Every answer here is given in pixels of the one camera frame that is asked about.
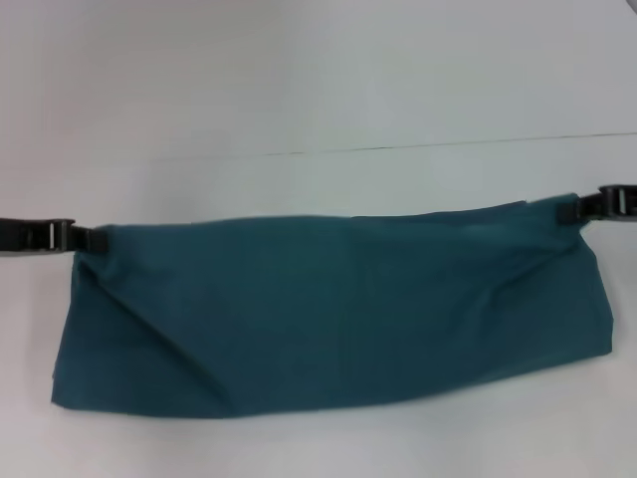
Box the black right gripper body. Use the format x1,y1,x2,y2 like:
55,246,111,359
596,183,637,221

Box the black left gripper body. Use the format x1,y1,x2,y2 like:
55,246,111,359
0,216,77,256

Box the blue shirt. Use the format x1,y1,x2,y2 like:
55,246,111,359
49,193,615,417

